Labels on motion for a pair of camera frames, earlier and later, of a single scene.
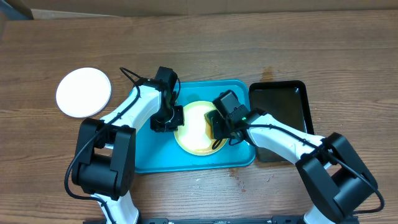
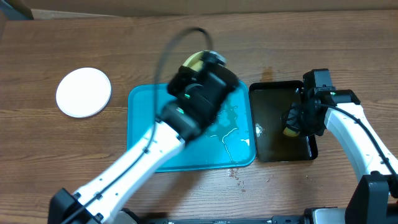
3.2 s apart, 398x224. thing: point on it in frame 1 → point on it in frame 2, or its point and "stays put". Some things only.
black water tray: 286,101 stays put
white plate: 83,93 stays put
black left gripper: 179,121 → 182,79
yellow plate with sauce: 193,137 → 193,61
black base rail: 212,220 stays put
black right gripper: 220,126 → 295,122
